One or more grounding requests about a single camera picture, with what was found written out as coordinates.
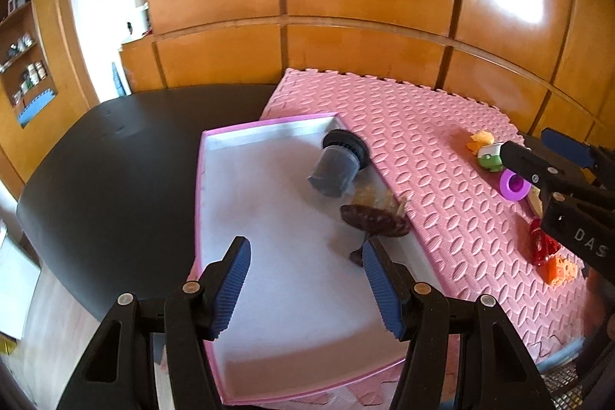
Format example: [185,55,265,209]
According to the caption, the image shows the white bottles on shelf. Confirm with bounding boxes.
[19,60,48,96]

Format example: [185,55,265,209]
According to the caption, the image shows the blue foam mat piece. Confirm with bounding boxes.
[17,90,57,126]

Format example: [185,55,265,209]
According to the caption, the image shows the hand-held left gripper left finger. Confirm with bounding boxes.
[58,236,253,410]

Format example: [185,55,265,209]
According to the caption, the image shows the tan wooden block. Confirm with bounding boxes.
[526,186,546,217]

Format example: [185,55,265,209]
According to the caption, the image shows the red translucent toy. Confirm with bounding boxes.
[529,218,564,267]

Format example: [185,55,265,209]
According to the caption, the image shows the grey jar with black lid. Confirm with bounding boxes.
[307,129,371,198]

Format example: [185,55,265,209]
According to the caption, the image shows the tan translucent toy piece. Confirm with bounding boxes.
[353,186,410,216]

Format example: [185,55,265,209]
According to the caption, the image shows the dark brown toy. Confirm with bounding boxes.
[340,203,413,267]

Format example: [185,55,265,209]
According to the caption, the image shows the purple toy cup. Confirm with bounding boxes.
[499,169,532,203]

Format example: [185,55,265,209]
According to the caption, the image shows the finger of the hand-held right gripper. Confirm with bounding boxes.
[501,141,558,199]
[541,128,615,187]

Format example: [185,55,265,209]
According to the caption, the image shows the pink rimmed white tray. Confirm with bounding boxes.
[192,113,435,406]

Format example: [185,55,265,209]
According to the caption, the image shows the wooden shelf unit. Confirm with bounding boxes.
[0,0,65,129]

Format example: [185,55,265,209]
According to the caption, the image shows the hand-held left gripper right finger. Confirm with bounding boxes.
[361,237,553,410]

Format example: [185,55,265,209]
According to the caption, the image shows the white board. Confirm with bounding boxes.
[0,227,42,340]

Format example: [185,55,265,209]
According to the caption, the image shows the orange cheese block toy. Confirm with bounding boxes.
[545,256,578,287]

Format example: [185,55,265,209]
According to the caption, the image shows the pink foam puzzle mat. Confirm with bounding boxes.
[158,68,599,410]

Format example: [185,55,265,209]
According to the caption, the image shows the green and white toy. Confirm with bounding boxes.
[475,141,504,174]

